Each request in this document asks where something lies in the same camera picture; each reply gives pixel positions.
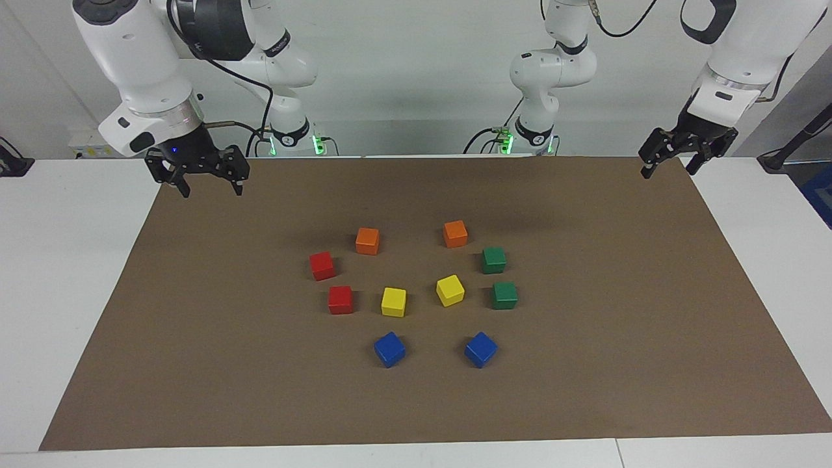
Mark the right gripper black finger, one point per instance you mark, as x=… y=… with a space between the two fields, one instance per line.
x=236 y=182
x=182 y=183

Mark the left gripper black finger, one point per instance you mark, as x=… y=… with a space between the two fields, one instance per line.
x=649 y=167
x=696 y=162

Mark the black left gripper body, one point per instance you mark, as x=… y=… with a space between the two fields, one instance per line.
x=699 y=133

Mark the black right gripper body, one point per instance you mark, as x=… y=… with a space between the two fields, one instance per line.
x=192 y=153

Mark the red wooden cube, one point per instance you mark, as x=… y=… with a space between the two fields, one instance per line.
x=340 y=300
x=322 y=266

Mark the green wooden cube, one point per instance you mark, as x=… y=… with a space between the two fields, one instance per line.
x=504 y=295
x=494 y=260

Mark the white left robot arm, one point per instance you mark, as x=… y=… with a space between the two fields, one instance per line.
x=747 y=45

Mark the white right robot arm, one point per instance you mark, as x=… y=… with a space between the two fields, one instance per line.
x=136 y=58

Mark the black stand with pole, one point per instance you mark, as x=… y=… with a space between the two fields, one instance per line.
x=790 y=148

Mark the white power strip box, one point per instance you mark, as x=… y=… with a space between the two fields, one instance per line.
x=88 y=146

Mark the blue bin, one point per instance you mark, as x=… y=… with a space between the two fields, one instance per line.
x=820 y=195

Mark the orange wooden cube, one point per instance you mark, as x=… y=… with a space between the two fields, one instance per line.
x=367 y=241
x=455 y=234

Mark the brown paper table mat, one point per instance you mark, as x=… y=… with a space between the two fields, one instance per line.
x=260 y=377

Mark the yellow wooden cube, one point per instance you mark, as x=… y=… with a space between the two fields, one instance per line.
x=393 y=302
x=450 y=290

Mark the blue wooden cube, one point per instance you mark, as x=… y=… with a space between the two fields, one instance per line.
x=481 y=350
x=389 y=350

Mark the black clamp bracket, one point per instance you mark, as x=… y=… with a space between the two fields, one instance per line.
x=13 y=162

